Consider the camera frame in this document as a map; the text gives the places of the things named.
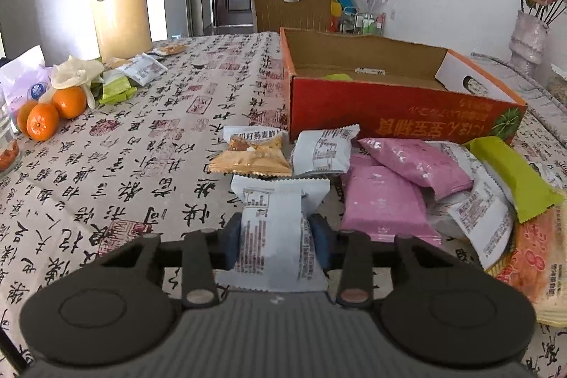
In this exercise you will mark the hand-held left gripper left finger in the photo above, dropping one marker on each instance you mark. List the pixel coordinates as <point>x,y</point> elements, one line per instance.
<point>232,243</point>

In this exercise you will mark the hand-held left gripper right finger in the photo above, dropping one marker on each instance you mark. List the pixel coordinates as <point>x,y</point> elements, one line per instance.
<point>320,243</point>

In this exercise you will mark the clear oat crisp packet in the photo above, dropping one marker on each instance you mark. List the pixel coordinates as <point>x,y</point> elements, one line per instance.
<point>252,161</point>

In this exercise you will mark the pink snack packet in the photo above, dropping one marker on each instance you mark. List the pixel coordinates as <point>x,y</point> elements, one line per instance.
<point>381,205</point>
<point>416,165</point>

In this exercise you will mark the red cardboard box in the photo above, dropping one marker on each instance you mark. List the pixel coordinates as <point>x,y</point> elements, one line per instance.
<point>354,112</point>

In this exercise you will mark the large orange red snack bag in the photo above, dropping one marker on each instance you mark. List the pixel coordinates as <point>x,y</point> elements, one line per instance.
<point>538,267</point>

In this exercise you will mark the yellow green snack packet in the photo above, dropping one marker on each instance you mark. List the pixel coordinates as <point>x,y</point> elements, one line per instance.
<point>336,76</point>

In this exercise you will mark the small green snack packet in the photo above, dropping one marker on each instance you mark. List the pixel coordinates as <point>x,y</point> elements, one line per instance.
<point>117,89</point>

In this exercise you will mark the white printed snack packet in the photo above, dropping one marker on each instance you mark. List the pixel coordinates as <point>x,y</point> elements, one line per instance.
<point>144,70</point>

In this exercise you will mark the clear cookie packet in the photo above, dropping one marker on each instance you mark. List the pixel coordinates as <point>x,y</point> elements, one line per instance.
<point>170,49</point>
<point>117,62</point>

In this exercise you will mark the orange fruit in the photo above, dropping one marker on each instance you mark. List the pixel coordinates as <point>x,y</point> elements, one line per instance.
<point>23,114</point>
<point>70,101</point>
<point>43,121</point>

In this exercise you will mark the brown cardboard box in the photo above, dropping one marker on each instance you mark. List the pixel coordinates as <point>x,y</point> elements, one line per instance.
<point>270,12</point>

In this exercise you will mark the drinking glass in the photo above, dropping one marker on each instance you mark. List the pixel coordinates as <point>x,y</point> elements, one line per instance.
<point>9,156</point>

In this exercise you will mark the grey quilted blanket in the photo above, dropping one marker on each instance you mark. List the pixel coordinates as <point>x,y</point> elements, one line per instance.
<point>522,77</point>

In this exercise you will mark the purple and white bag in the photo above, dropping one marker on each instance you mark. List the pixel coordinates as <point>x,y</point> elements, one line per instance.
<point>22,81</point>

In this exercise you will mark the pale textured vase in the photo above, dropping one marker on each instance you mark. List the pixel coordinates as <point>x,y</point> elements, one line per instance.
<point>527,37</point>

